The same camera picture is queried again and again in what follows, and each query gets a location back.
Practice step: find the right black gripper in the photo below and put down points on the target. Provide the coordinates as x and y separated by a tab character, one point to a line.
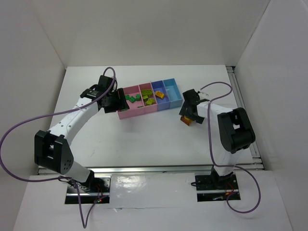
190	111

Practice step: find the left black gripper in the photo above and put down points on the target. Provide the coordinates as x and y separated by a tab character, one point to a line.
120	100

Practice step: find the dark green lego stack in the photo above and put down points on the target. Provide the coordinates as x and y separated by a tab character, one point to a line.
135	98

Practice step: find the large lime lego brick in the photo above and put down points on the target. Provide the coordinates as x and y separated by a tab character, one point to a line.
146	92

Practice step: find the yellow lego brick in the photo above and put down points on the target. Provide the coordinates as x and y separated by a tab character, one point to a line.
160	95

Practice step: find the lime sloped lego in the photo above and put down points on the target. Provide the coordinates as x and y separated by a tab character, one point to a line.
149	101

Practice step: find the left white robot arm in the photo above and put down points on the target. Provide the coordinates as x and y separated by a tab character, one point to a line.
52	148

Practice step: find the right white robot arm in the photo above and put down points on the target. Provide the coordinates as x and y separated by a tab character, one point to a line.
235	135

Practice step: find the light blue bin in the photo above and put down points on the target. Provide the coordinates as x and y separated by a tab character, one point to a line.
173	92

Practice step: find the large pink bin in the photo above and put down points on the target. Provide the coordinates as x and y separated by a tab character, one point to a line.
133	110

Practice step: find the dark blue bin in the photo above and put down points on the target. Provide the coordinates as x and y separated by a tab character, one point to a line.
164	103

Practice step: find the aluminium rail front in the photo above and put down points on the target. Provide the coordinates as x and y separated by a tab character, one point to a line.
111	170

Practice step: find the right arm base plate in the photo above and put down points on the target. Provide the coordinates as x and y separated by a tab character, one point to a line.
209	191

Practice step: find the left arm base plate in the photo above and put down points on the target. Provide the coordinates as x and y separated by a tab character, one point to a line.
99	192

